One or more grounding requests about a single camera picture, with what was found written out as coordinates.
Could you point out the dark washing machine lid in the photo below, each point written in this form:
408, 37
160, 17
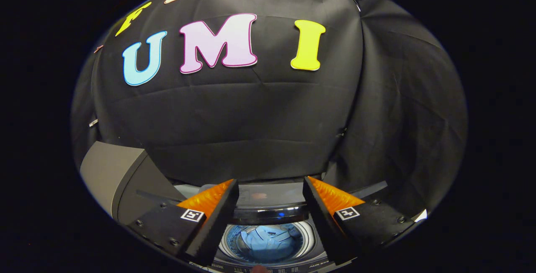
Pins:
272, 195

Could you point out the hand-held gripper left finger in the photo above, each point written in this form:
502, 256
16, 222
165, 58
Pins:
217, 225

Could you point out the small silver clip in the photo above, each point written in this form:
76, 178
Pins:
93, 122

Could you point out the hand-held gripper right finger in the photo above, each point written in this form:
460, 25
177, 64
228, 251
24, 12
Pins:
324, 225

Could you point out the light blue polo shirt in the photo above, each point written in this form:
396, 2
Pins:
268, 241

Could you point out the small copper clip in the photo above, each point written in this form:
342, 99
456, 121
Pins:
98, 48

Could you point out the grey washing machine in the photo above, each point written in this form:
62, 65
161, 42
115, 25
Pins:
289, 267

